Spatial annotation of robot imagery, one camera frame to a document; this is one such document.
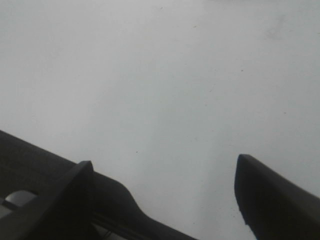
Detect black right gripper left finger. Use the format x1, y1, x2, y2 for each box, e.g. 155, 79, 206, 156
0, 161, 95, 240

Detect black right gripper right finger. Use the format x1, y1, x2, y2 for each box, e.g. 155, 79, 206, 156
234, 154, 320, 240

